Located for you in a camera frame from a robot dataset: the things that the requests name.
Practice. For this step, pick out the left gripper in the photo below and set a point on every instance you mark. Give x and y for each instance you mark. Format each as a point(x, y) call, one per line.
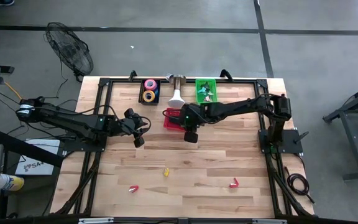
point(135, 126)

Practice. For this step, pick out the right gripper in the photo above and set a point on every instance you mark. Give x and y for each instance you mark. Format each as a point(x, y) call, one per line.
point(191, 127)

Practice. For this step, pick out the blue tape roll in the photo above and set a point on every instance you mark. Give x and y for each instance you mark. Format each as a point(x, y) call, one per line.
point(156, 91)

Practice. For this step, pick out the beige staple remover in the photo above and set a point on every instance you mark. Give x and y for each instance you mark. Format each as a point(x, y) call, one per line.
point(208, 98)

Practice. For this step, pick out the red white mini stapler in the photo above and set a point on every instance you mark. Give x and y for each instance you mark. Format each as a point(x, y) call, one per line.
point(134, 188)

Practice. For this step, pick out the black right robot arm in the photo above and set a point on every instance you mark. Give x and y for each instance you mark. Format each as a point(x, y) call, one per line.
point(238, 107)

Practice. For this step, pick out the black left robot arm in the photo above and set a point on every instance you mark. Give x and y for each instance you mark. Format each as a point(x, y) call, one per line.
point(73, 123)

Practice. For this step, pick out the yellow mini stapler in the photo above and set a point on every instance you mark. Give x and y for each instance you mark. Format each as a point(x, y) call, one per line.
point(166, 172)

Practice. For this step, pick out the red plastic basket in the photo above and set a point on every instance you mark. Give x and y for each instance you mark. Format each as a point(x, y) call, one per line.
point(171, 124)

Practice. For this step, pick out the black plastic basket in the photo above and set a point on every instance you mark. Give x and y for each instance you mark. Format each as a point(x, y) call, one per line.
point(140, 93)

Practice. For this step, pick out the green plastic basket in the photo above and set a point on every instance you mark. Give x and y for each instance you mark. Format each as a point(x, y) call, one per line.
point(199, 99)

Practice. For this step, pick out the black table clamp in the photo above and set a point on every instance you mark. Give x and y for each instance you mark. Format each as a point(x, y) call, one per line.
point(133, 74)
point(225, 74)

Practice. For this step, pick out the white printed sign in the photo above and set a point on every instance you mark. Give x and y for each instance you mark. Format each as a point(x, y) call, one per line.
point(42, 149)

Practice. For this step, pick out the black floor fan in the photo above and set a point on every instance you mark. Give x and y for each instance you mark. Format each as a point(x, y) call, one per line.
point(70, 49)

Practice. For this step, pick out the black stand leg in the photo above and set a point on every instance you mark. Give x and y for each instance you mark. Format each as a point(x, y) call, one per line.
point(26, 147)

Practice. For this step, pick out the white yellow spray can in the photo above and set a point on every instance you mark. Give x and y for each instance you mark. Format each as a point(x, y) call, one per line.
point(11, 183)

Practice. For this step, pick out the black metal stand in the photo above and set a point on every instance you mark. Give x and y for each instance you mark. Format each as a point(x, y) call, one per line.
point(353, 137)

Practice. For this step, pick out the person's shoe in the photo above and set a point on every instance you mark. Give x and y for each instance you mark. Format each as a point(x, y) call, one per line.
point(3, 2)

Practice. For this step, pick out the black aluminium table frame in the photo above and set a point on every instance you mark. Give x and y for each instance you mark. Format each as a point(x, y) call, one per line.
point(244, 81)

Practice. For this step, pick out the silver metal bracket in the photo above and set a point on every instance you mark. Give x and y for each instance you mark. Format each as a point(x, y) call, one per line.
point(269, 221)
point(96, 220)

